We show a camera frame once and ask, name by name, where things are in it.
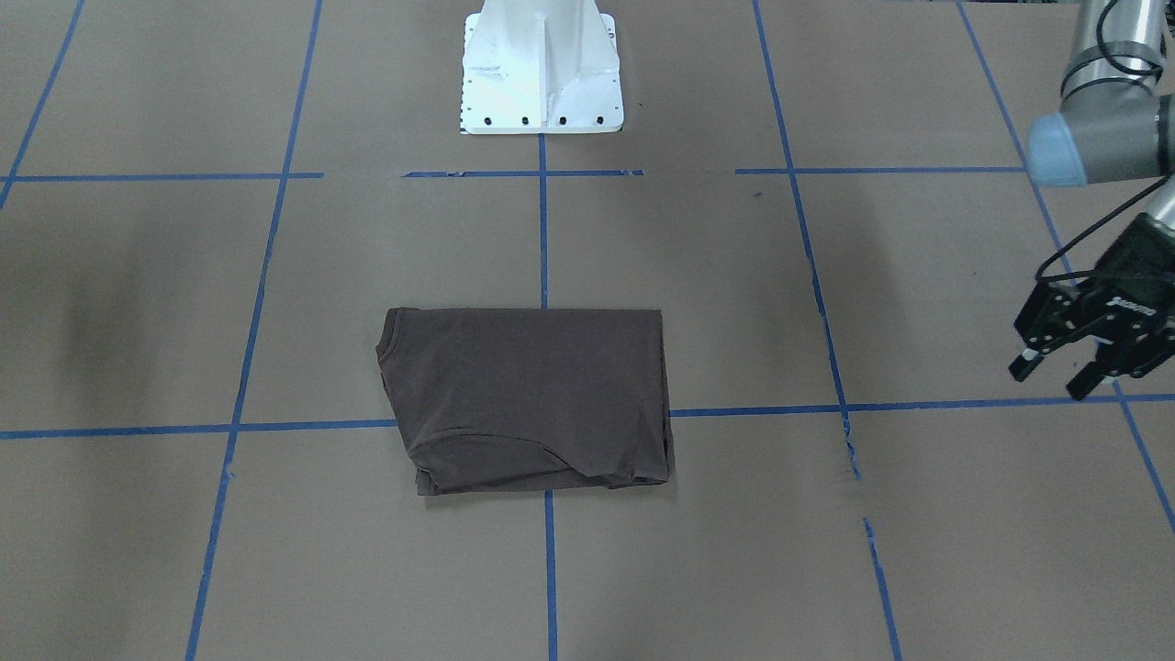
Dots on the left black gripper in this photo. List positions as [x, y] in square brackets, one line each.
[1113, 317]

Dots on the brown t-shirt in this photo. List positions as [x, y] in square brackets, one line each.
[526, 399]

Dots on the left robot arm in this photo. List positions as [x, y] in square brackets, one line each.
[1112, 125]

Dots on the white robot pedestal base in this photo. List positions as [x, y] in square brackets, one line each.
[540, 67]

